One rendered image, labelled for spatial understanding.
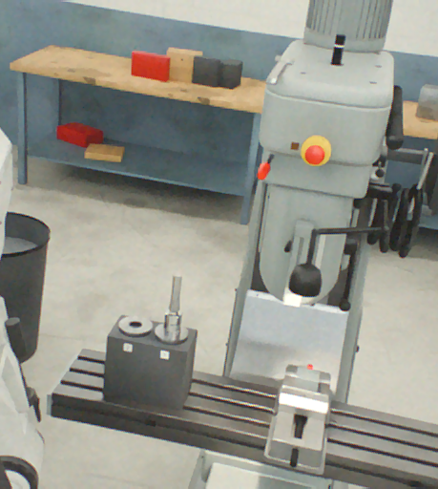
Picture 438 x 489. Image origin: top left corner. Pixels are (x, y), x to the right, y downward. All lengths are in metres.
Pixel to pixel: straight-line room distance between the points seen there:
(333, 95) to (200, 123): 4.76
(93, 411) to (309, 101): 1.06
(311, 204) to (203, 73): 3.95
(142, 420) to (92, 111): 4.63
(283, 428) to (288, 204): 0.58
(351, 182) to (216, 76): 3.99
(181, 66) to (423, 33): 1.72
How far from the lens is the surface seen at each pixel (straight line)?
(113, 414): 2.22
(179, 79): 5.80
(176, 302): 2.06
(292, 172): 1.77
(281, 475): 2.19
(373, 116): 1.64
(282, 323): 2.45
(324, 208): 1.83
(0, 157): 1.52
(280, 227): 1.86
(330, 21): 1.98
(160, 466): 3.45
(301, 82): 1.63
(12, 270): 3.70
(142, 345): 2.09
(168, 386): 2.14
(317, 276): 1.73
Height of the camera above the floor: 2.25
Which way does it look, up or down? 25 degrees down
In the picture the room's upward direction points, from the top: 7 degrees clockwise
